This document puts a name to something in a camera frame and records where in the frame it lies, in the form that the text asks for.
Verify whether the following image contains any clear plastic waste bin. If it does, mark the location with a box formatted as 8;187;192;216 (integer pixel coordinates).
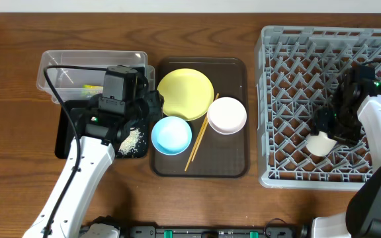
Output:
36;50;155;103

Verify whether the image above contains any dark brown serving tray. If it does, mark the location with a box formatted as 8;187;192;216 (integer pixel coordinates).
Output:
150;57;250;178

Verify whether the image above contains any pink plastic bowl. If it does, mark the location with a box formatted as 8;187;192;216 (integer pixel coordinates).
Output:
207;97;247;135

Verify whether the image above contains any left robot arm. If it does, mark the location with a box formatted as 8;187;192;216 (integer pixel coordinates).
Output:
24;65;163;237

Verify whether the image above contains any rice pile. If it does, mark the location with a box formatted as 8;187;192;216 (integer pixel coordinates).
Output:
118;128;145;158

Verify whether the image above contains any yellow plastic plate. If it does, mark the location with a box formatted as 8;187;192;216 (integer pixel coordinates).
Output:
157;68;214;121

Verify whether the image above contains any light blue bowl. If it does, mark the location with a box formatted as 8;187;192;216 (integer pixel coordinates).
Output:
151;116;192;155

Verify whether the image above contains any green snack wrapper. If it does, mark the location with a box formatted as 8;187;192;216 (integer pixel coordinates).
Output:
81;85;103;98

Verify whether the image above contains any wooden chopstick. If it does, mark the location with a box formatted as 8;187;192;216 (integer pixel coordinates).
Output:
184;93;220;172
190;116;208;161

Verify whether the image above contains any black plastic tray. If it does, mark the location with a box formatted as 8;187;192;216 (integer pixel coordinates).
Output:
54;100;149;159

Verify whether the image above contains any white green cup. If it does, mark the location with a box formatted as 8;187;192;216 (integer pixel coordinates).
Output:
306;132;337;157

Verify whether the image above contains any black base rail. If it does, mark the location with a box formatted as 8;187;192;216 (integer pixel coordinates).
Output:
79;216;311;238

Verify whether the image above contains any grey plastic dishwasher rack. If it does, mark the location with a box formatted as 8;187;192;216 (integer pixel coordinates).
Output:
255;26;381;191

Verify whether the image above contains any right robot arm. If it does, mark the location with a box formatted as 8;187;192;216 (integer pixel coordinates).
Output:
306;61;381;238

